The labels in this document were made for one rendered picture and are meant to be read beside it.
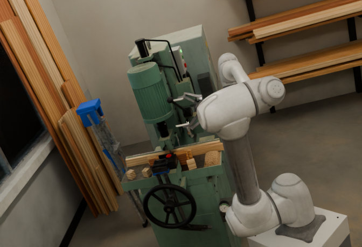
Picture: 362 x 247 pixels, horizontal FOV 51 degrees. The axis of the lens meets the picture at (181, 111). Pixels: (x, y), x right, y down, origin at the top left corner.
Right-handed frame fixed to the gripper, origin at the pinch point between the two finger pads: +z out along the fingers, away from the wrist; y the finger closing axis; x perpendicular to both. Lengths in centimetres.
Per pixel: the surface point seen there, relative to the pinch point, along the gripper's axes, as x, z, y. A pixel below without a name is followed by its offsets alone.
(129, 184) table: -15, 39, -33
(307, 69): -205, -93, 42
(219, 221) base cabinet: -33, -6, -64
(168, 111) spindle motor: -9.8, 6.5, 3.4
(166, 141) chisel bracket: -17.2, 12.7, -12.8
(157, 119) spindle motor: -5.9, 12.7, -0.4
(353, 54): -210, -140, 48
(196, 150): -26.6, -1.8, -21.0
